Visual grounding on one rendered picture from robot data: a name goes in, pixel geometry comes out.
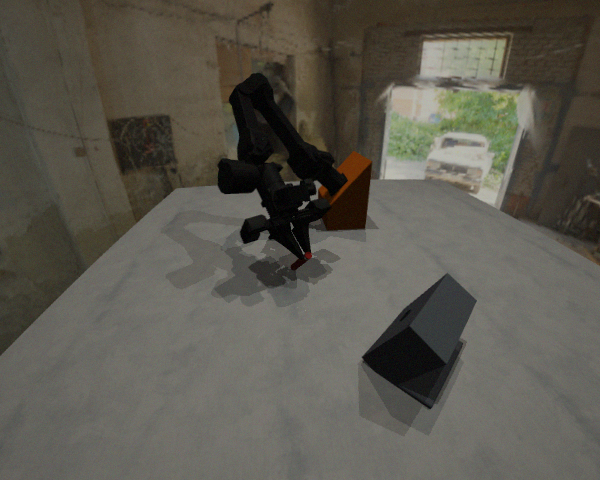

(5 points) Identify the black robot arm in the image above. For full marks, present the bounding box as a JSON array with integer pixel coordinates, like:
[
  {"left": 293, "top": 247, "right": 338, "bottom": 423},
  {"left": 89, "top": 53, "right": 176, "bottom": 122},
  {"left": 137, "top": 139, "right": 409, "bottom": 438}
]
[{"left": 217, "top": 73, "right": 348, "bottom": 212}]

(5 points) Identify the dark red peg with white band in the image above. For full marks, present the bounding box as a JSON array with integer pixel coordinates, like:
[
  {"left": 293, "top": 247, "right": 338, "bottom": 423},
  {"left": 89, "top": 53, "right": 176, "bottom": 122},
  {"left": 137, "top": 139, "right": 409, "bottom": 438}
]
[{"left": 291, "top": 252, "right": 312, "bottom": 270}]

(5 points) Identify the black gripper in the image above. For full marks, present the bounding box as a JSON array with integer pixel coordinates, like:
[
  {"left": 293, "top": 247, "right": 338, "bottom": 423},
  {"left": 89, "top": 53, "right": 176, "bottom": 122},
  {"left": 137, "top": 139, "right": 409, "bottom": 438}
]
[{"left": 240, "top": 182, "right": 331, "bottom": 260}]

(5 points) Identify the dark grey sloped panel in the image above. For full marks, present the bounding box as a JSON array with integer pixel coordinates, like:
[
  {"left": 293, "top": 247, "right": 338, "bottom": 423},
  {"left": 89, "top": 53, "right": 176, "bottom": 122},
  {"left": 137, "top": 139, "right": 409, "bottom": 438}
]
[{"left": 361, "top": 273, "right": 477, "bottom": 409}]

